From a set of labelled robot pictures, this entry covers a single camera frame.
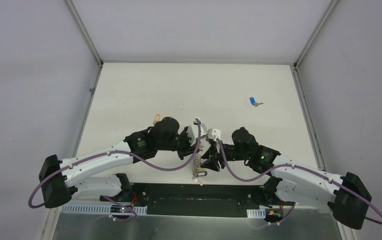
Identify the blue capped key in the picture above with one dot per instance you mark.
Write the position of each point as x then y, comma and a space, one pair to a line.
254, 102

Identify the yellow tag key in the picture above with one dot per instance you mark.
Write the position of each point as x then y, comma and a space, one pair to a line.
156, 118

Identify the metal disc with keyrings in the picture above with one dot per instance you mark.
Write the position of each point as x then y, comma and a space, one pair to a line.
196, 168

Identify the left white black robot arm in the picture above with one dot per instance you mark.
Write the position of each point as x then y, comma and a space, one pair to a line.
62, 180

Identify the white cable duct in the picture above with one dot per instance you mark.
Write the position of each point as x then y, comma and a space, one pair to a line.
256, 213
94, 209

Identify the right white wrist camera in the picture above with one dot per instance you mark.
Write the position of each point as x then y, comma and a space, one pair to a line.
214, 134

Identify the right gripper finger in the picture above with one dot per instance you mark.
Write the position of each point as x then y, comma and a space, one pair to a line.
211, 164
209, 155

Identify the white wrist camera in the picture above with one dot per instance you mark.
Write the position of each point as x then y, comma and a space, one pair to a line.
214, 134
197, 128

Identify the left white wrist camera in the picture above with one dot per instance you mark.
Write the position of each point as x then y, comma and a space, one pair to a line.
197, 128

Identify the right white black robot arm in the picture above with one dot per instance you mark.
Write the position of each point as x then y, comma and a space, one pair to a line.
344, 197

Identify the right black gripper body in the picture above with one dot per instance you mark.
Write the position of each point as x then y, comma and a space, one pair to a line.
231, 152

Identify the blue key tag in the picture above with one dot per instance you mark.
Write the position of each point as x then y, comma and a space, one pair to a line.
202, 173

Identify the right white cable duct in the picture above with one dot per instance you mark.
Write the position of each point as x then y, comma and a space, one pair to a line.
256, 213

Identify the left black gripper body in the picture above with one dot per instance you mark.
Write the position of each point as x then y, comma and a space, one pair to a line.
184, 144

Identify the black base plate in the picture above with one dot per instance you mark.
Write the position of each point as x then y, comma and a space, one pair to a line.
197, 200

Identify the left white cable duct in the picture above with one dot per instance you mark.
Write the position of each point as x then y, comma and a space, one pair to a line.
94, 209

